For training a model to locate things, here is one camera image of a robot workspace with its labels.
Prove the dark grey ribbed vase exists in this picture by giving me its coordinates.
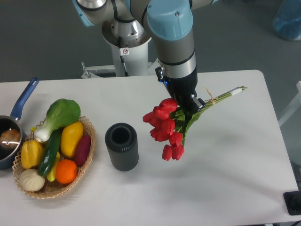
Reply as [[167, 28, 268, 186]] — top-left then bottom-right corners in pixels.
[[105, 123, 139, 171]]

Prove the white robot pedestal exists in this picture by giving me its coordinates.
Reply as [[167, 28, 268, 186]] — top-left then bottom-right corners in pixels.
[[81, 18, 158, 79]]

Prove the green cucumber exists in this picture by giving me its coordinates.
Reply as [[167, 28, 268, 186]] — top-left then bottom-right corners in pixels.
[[38, 129, 62, 177]]

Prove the orange fruit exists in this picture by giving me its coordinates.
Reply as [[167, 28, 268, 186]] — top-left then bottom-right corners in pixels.
[[56, 159, 77, 184]]

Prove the woven wicker basket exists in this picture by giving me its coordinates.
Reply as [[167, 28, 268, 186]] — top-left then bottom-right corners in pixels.
[[12, 116, 96, 199]]

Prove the blue saucepan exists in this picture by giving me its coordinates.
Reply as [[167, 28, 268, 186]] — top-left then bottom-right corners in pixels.
[[0, 77, 39, 170]]

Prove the purple sweet potato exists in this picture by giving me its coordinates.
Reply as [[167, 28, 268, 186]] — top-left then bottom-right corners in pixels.
[[73, 135, 91, 167]]

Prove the brown bread in pan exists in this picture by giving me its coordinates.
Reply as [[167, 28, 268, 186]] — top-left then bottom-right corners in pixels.
[[0, 129, 21, 150]]

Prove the white frame at right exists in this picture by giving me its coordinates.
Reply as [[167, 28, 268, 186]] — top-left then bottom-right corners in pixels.
[[278, 81, 301, 127]]

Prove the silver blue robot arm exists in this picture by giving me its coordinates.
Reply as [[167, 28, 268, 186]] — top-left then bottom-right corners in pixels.
[[73, 0, 211, 113]]

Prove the white steamed bun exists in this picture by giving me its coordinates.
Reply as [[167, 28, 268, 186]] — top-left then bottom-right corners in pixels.
[[19, 169, 45, 192]]

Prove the yellow bell pepper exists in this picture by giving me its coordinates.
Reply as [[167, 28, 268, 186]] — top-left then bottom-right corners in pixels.
[[21, 140, 44, 169]]

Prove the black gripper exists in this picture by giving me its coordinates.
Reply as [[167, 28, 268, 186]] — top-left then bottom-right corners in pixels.
[[155, 67, 206, 113]]

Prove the green bok choy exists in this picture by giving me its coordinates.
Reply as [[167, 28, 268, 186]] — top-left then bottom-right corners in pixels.
[[34, 98, 81, 142]]

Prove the black device at edge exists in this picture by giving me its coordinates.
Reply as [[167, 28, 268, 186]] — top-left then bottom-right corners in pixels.
[[283, 191, 301, 216]]

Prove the yellow mango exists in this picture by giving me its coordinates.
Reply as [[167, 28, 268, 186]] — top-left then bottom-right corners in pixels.
[[60, 121, 84, 158]]

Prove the black cable on pedestal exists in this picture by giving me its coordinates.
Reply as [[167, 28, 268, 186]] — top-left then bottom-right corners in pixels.
[[118, 36, 129, 77]]

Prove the red tulip bouquet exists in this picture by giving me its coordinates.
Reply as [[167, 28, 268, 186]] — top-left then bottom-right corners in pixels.
[[143, 86, 247, 161]]

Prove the yellow banana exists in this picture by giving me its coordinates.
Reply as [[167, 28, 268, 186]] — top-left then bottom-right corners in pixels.
[[47, 152, 60, 182]]

